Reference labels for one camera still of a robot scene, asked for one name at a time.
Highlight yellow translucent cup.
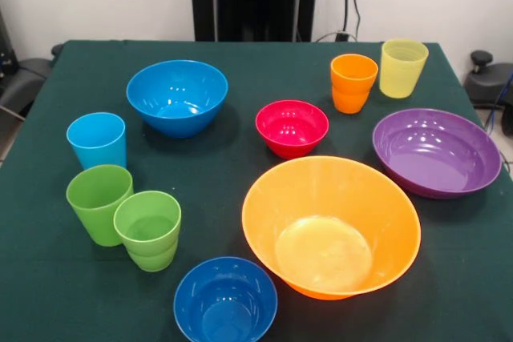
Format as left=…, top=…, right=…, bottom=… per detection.
left=378, top=38, right=430, bottom=99

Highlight dark green tablecloth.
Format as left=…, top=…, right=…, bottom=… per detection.
left=0, top=39, right=513, bottom=342

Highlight pink-red small bowl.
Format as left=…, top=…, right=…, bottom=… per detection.
left=255, top=99, right=330, bottom=160

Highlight large orange bowl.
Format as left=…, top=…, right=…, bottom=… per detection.
left=241, top=155, right=422, bottom=301

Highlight light blue bowl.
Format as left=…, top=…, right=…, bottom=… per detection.
left=126, top=59, right=229, bottom=139

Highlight orange cup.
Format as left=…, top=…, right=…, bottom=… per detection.
left=332, top=86, right=371, bottom=115
left=330, top=53, right=379, bottom=93

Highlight light green cup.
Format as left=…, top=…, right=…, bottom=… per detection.
left=112, top=191, right=182, bottom=257
left=126, top=237, right=180, bottom=273

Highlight dark blue small bowl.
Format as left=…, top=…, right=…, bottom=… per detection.
left=172, top=255, right=279, bottom=342

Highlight light blue cup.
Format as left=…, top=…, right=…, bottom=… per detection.
left=66, top=111, right=128, bottom=171

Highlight purple bowl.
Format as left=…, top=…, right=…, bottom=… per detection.
left=371, top=107, right=503, bottom=200

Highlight black pedestal base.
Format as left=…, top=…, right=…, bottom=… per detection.
left=0, top=5, right=55, bottom=119
left=463, top=50, right=513, bottom=137

